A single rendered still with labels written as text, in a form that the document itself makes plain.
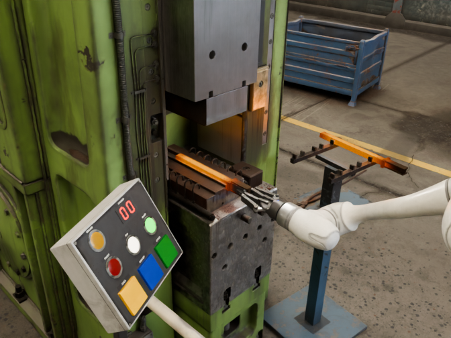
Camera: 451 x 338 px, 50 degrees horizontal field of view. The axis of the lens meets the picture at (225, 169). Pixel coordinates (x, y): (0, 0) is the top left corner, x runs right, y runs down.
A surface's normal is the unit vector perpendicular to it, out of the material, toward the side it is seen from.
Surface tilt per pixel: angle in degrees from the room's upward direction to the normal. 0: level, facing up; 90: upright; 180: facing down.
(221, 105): 90
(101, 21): 90
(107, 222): 60
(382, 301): 0
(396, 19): 90
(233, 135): 90
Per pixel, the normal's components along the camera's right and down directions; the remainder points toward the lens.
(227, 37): 0.71, 0.35
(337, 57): -0.59, 0.36
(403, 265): 0.02, -0.88
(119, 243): 0.82, -0.29
